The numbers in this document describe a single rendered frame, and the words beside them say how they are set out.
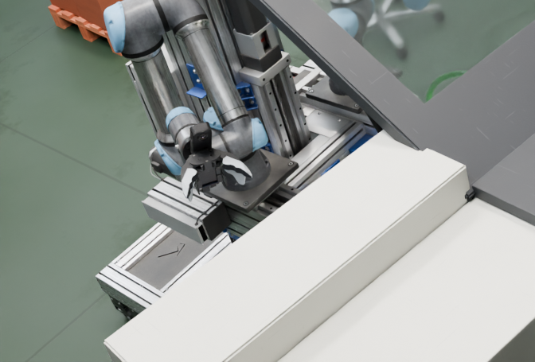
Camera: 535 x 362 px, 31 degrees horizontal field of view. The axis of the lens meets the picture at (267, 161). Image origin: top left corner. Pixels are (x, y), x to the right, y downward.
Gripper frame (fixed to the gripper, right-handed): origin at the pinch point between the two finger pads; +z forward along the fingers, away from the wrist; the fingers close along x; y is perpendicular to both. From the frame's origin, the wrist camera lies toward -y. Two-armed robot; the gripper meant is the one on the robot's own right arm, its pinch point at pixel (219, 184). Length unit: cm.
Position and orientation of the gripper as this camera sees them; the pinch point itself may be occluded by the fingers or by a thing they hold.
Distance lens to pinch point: 209.7
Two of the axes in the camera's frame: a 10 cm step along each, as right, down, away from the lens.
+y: 1.4, 8.1, 5.7
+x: -9.3, 3.0, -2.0
